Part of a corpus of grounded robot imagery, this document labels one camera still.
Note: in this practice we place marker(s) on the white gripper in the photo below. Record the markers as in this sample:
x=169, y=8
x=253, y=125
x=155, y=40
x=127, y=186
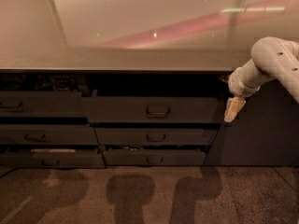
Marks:
x=235, y=84

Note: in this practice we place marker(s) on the dark drawer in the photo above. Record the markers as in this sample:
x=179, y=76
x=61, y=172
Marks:
x=131, y=109
x=47, y=135
x=154, y=157
x=72, y=159
x=155, y=137
x=41, y=104

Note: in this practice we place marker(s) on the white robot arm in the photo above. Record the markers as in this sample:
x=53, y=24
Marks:
x=271, y=58

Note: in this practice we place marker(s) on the dark round item in drawer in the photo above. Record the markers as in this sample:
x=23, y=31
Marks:
x=62, y=83

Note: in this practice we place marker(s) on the white flat item in drawer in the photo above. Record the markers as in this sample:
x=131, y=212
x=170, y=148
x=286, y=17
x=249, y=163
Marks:
x=53, y=150

